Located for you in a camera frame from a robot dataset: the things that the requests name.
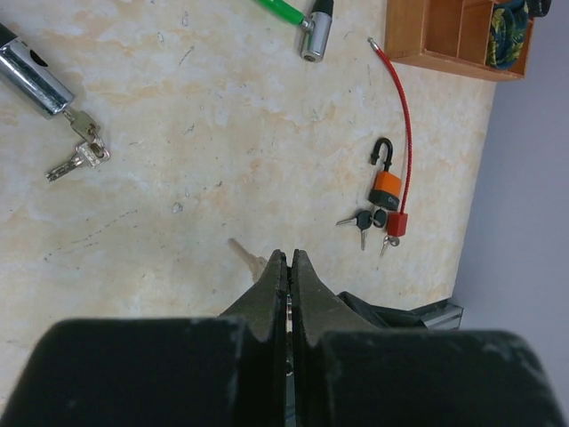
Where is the black rolled sock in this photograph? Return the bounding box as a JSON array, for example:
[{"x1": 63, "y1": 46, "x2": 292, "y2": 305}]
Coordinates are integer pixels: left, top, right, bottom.
[{"x1": 510, "y1": 0, "x2": 552, "y2": 19}]

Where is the black-headed key bunch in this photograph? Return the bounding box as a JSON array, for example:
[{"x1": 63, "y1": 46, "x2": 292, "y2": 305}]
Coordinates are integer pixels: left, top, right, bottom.
[{"x1": 336, "y1": 209, "x2": 400, "y2": 257}]

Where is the rolled dark sock in tray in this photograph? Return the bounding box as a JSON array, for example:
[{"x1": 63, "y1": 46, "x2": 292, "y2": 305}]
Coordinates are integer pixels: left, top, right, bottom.
[{"x1": 485, "y1": 0, "x2": 529, "y2": 69}]

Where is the wooden compartment tray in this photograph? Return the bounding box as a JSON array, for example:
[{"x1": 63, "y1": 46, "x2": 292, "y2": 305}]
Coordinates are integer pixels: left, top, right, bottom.
[{"x1": 383, "y1": 1, "x2": 534, "y2": 82}]

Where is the silver key pair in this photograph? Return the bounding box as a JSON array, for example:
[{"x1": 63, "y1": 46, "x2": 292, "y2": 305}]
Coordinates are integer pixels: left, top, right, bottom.
[{"x1": 228, "y1": 238, "x2": 268, "y2": 284}]

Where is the orange black padlock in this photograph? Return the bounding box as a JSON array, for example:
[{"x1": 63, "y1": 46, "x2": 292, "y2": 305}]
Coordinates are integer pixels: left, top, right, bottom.
[{"x1": 368, "y1": 137, "x2": 402, "y2": 212}]

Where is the small silver key bunch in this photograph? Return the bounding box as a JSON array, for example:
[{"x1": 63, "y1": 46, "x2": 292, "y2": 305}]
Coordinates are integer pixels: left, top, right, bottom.
[{"x1": 46, "y1": 108, "x2": 110, "y2": 182}]

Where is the red cable padlock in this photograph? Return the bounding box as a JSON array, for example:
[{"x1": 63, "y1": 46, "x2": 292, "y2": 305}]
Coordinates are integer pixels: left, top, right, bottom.
[{"x1": 367, "y1": 36, "x2": 413, "y2": 238}]

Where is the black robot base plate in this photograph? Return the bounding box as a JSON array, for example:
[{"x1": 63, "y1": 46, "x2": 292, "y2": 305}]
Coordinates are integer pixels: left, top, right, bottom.
[{"x1": 338, "y1": 292, "x2": 463, "y2": 330}]

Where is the red translucent cable lock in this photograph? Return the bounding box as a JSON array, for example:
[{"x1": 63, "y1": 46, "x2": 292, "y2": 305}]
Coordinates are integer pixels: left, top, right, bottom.
[{"x1": 1, "y1": 25, "x2": 76, "y2": 118}]

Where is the green cable lock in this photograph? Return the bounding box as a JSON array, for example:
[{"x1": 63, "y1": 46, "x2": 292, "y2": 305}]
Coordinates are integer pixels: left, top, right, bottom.
[{"x1": 258, "y1": 0, "x2": 334, "y2": 63}]

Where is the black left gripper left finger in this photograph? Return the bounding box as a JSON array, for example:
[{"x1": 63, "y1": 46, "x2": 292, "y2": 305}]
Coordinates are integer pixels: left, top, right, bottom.
[{"x1": 220, "y1": 250, "x2": 288, "y2": 341}]

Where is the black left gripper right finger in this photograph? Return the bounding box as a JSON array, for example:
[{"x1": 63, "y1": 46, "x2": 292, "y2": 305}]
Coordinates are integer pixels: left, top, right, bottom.
[{"x1": 291, "y1": 250, "x2": 378, "y2": 347}]

